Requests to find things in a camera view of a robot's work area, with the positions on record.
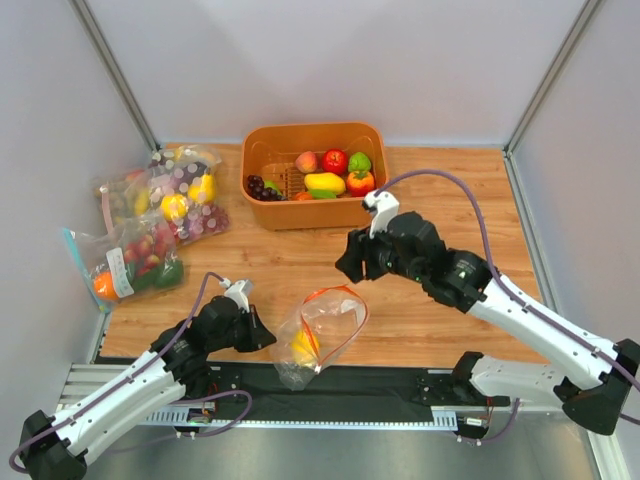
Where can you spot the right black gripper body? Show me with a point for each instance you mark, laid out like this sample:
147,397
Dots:
368,258

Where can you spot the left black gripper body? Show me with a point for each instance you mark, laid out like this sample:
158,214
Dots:
248,329

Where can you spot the fake yellow lemon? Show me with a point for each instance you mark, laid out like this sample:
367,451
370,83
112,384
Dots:
305,349

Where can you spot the orange zip top bag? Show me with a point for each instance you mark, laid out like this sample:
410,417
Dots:
335,315

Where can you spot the fake persimmon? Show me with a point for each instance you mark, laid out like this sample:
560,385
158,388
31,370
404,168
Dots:
360,183

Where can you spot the fake orange tangerine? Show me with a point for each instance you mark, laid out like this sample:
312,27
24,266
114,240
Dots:
303,196

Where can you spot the fake yellow mango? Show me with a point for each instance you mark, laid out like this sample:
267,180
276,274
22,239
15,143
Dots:
325,181

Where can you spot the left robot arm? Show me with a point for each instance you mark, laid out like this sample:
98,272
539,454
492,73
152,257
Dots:
174,368

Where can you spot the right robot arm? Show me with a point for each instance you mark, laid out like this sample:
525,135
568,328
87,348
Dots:
587,376

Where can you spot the fake green mango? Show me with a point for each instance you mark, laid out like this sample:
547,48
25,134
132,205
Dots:
320,194

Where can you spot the fake green apple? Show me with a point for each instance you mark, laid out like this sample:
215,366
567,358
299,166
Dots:
359,162

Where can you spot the fake red apple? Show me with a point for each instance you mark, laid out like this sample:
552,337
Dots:
335,161

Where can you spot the blue zip bag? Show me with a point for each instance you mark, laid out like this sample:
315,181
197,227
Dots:
137,258

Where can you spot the fake peach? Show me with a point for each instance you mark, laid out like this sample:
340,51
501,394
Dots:
306,162

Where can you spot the fake green pear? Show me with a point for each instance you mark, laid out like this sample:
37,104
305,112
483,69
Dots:
273,186

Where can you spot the fake purple grapes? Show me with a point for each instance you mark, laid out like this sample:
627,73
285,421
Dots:
255,188

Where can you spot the polka dot zip bag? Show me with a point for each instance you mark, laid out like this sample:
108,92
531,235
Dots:
182,188

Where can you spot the pink zip bag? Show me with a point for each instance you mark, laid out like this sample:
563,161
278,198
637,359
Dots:
122,196

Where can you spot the orange plastic basket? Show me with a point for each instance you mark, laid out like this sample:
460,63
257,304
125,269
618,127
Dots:
270,152

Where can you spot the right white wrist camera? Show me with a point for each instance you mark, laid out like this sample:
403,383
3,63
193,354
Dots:
383,207

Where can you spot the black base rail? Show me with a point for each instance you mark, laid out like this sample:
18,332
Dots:
342,397

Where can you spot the right aluminium frame post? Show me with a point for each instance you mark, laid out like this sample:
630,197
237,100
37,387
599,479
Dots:
586,15

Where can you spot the aluminium frame post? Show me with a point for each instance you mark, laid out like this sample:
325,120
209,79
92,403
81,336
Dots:
586,15
97,38

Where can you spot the left aluminium frame post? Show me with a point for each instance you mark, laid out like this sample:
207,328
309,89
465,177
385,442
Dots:
97,38

